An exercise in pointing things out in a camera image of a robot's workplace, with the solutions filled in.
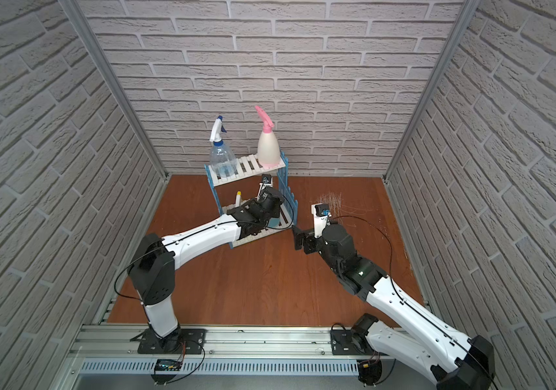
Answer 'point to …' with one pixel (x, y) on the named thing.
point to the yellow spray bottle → (238, 198)
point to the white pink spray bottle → (268, 150)
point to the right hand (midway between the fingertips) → (301, 225)
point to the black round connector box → (369, 371)
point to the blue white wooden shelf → (248, 168)
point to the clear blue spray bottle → (222, 161)
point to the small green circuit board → (168, 365)
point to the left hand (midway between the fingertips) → (269, 191)
